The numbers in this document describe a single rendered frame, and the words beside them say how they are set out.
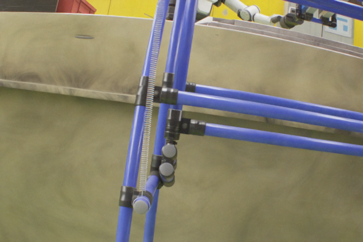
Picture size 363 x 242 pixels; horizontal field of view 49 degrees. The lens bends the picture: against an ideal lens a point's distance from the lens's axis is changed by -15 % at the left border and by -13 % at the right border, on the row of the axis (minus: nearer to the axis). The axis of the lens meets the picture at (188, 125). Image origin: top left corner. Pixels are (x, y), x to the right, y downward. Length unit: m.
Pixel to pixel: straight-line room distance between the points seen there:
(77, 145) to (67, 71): 0.23
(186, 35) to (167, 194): 0.53
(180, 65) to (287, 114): 0.26
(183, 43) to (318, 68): 0.51
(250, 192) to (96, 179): 0.46
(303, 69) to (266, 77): 0.12
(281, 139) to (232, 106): 0.15
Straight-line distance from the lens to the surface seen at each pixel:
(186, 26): 1.00
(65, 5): 1.42
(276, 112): 0.94
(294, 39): 1.81
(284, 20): 2.64
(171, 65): 1.14
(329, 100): 1.36
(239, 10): 2.89
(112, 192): 1.35
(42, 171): 1.40
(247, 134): 0.99
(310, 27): 4.09
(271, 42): 1.32
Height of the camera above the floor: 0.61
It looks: 4 degrees down
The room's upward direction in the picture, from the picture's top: 8 degrees clockwise
